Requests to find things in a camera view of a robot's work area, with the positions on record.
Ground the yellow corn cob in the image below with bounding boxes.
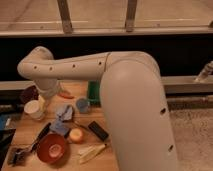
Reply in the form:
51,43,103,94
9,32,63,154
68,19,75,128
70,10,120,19
79,144,107,164

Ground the black handled brush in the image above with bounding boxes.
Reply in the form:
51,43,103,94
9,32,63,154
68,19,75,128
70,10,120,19
7,123,51,166

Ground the grey blue crumpled cloth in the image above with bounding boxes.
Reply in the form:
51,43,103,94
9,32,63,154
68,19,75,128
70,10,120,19
55,104,73,121

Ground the red bowl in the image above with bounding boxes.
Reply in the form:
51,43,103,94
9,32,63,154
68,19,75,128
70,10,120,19
36,133,67,164

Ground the red yellow apple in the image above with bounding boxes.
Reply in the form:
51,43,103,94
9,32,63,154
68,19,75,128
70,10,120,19
69,128,84,144

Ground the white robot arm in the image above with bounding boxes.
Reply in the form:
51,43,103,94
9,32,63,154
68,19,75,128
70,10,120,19
17,46,180,171

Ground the orange carrot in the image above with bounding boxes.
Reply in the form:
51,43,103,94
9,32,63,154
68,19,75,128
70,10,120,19
57,91,74,99

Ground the small blue cup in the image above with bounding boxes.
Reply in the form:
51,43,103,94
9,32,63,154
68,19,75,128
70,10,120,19
76,98,89,114

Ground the green plastic tray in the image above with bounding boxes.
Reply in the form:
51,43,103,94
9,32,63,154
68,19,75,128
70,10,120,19
87,81,100,105

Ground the dark maroon bowl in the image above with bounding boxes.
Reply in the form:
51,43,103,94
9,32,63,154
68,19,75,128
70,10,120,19
20,85,39,104

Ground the white paper cup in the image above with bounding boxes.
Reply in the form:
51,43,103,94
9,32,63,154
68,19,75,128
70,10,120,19
24,100,44,120

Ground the black rectangular block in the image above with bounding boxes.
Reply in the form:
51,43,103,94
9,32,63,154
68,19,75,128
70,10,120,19
88,121,109,141

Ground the dark box at left edge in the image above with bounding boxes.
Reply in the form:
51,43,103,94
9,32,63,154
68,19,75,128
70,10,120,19
0,114,15,169

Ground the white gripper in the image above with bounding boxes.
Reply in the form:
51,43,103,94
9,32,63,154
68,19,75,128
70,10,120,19
35,79,61,111

